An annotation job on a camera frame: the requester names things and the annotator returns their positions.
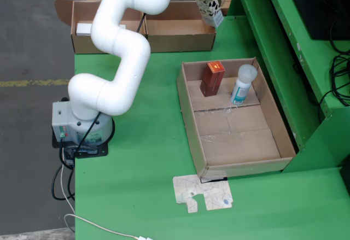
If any cow print hand cream box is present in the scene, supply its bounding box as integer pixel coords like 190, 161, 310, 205
192, 0, 224, 28

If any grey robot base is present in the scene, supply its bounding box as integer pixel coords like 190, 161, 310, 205
51, 97, 115, 157

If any divided cardboard box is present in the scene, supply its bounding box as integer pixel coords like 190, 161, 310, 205
54, 0, 222, 55

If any dark red carton box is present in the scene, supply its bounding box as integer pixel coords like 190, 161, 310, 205
199, 61, 226, 98

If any tall white product box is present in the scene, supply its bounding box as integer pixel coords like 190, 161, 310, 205
76, 23, 126, 36

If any shallow cardboard tray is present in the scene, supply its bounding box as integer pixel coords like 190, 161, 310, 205
176, 57, 297, 180

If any white bottle translucent cap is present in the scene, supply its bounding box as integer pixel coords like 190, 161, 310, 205
229, 64, 258, 106

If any black monitor with stand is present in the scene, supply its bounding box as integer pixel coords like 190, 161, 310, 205
283, 0, 350, 41

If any green metal shelf rack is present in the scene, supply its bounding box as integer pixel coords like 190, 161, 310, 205
226, 0, 350, 174

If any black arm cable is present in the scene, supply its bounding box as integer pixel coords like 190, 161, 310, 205
61, 12, 148, 159

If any black looped cable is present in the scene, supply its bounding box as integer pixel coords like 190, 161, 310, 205
329, 54, 350, 107

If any thin black cable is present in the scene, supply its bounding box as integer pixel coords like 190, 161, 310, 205
318, 85, 350, 122

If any white cable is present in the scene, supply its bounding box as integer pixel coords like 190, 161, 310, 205
60, 152, 154, 240

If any black base power cable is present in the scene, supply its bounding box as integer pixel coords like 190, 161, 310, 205
51, 163, 76, 201

